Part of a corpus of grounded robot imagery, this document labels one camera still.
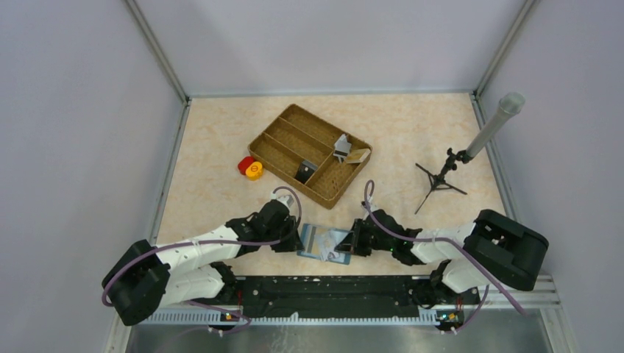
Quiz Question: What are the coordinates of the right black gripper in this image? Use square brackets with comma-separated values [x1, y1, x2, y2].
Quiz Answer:
[336, 218, 394, 257]

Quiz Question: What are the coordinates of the gold credit card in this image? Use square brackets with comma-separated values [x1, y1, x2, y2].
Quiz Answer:
[302, 224, 318, 255]

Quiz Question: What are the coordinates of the blue card holder wallet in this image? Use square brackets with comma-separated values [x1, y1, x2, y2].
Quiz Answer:
[297, 224, 351, 265]

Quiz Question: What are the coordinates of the silver patterned card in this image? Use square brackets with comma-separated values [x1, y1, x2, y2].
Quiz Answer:
[315, 229, 347, 263]

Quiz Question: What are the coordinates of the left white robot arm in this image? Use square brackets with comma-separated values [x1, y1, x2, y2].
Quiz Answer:
[102, 196, 302, 326]

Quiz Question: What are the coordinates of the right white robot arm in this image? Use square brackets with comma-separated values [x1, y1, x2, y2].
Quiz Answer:
[335, 209, 550, 303]

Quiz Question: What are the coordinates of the black card in tray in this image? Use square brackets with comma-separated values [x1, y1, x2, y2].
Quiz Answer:
[294, 160, 318, 184]

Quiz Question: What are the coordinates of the gold card on tray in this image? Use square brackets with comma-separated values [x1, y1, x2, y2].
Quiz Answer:
[344, 149, 372, 164]

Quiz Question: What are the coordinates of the grey white card stand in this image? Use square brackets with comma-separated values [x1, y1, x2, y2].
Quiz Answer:
[333, 133, 352, 163]

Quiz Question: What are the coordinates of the orange cylinder block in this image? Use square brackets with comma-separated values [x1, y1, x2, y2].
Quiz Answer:
[245, 161, 264, 181]

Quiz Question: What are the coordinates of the red cylinder block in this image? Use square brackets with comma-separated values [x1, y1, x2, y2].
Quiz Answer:
[237, 156, 255, 176]

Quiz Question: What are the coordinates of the woven brown divided tray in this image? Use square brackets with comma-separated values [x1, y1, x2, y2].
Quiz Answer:
[248, 104, 372, 210]

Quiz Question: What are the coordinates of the grey microphone on tripod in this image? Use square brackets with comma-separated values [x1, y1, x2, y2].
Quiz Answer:
[414, 92, 526, 214]

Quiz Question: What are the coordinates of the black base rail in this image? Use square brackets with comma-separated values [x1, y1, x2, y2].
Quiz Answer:
[199, 275, 481, 328]

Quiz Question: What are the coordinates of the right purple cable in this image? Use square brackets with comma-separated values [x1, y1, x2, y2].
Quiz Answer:
[364, 180, 528, 318]

